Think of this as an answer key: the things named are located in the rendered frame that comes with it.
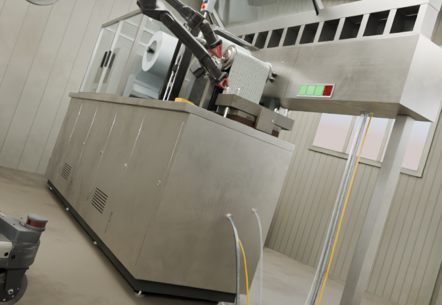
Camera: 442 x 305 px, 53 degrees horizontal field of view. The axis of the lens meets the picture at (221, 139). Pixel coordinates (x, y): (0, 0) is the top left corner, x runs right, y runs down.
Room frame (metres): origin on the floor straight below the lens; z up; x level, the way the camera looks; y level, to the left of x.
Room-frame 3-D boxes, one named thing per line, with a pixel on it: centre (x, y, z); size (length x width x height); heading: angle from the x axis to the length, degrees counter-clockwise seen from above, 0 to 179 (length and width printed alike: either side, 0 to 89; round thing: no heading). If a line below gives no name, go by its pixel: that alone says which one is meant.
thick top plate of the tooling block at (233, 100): (2.28, -0.13, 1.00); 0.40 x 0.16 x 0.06; 121
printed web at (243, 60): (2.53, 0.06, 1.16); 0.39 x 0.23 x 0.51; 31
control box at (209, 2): (2.84, 0.36, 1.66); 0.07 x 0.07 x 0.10; 37
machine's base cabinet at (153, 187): (3.18, 0.54, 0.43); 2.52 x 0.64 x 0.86; 31
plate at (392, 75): (3.13, 0.05, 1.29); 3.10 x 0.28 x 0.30; 31
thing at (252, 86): (2.36, -0.03, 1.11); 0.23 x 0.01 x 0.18; 121
